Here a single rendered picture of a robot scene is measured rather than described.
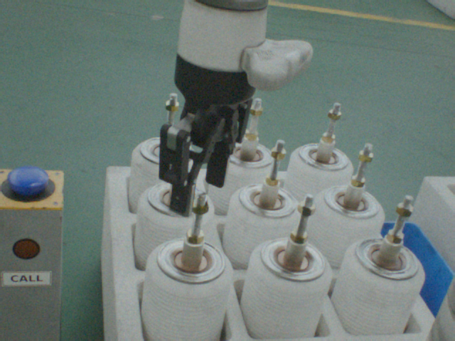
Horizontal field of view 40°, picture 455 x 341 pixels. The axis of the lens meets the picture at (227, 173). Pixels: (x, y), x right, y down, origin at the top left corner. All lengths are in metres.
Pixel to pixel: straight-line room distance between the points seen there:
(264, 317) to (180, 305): 0.11
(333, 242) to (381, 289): 0.13
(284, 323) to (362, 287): 0.10
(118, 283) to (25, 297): 0.11
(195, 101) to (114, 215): 0.35
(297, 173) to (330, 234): 0.13
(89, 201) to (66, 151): 0.19
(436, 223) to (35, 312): 0.67
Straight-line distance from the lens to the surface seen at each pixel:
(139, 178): 0.87
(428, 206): 1.13
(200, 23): 0.53
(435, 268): 1.06
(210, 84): 0.54
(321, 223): 0.83
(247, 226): 0.78
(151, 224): 0.76
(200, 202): 0.64
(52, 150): 1.37
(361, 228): 0.82
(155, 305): 0.69
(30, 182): 0.66
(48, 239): 0.67
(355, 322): 0.78
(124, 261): 0.79
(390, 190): 1.44
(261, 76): 0.50
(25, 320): 0.75
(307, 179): 0.92
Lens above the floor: 0.69
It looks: 31 degrees down
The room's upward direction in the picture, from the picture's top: 10 degrees clockwise
